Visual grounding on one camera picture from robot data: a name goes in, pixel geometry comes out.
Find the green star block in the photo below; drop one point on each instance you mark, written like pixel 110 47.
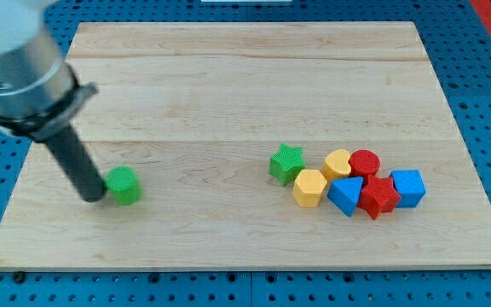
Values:
pixel 286 163

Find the green cylinder block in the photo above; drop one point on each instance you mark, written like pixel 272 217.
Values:
pixel 123 184

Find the yellow hexagon block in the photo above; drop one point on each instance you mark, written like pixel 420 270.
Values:
pixel 308 188

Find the blue triangle block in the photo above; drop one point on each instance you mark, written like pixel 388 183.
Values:
pixel 345 194

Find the light wooden board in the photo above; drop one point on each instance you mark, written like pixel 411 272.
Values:
pixel 198 109

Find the black rod mounting flange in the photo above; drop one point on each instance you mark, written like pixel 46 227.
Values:
pixel 50 121

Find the red cylinder block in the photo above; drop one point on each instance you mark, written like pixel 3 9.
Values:
pixel 364 163

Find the red star block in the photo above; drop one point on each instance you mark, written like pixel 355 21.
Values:
pixel 378 196

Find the yellow heart block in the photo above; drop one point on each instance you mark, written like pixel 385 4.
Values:
pixel 336 165

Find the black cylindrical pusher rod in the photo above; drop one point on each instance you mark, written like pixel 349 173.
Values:
pixel 74 160

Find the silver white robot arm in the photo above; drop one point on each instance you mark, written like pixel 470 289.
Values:
pixel 40 93

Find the blue cube block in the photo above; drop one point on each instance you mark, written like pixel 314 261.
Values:
pixel 410 186

